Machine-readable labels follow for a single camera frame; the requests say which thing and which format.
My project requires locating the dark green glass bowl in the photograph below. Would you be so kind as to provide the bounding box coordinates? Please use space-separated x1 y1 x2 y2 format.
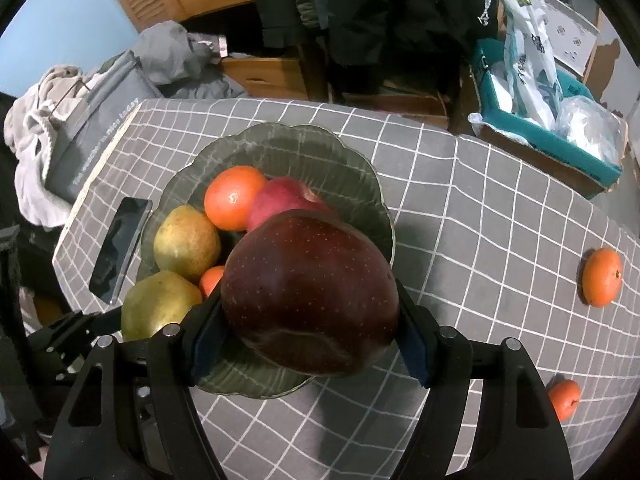
136 122 396 400

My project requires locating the pink-red apple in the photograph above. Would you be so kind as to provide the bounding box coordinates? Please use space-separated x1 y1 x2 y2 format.
246 176 341 233

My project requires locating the grey crumpled clothing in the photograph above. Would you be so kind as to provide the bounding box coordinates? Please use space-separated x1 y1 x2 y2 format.
137 21 248 101

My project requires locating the dark red apple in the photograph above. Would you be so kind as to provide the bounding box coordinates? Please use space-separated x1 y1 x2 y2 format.
221 210 401 377

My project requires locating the dark hanging coat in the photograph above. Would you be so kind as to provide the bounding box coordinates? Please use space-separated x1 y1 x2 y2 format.
247 0 501 96

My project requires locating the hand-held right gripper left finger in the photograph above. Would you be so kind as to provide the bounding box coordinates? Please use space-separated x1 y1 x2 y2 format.
42 280 236 480

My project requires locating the small wooden drawer unit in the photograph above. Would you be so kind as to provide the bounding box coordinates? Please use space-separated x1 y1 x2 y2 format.
221 55 313 102

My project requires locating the black smartphone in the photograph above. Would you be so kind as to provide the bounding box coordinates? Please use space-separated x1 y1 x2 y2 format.
89 197 153 305

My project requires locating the teal cardboard box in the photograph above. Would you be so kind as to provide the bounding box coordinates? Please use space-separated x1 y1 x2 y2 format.
467 39 626 200

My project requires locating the white printed box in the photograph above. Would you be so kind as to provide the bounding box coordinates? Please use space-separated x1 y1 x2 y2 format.
542 0 601 73

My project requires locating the grey printed bag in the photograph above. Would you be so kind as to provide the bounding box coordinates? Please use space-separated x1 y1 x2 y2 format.
45 51 163 201

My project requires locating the white printed plastic bag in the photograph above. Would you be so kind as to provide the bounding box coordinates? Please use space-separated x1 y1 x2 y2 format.
487 0 563 128

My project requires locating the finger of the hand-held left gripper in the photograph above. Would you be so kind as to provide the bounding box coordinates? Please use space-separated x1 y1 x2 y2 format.
46 310 123 362

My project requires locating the orange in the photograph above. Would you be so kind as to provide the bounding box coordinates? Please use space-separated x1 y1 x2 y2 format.
199 265 226 298
580 247 625 308
204 165 268 232
547 379 582 422

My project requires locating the wooden shelf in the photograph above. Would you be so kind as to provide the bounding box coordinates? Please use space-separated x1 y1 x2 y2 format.
542 0 621 86

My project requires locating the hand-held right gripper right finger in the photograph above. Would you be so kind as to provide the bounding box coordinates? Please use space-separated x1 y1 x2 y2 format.
390 282 571 480

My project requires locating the grey checked tablecloth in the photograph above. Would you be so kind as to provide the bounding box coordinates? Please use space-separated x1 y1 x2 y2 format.
52 98 640 480

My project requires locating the yellow-green pear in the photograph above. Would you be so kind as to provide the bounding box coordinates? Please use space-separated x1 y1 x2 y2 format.
121 270 203 343
153 205 222 283

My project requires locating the clear plastic bag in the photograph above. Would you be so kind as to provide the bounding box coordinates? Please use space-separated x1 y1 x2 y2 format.
552 96 626 166

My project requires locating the beige cloth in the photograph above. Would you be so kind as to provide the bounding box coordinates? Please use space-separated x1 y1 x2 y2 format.
4 65 101 226

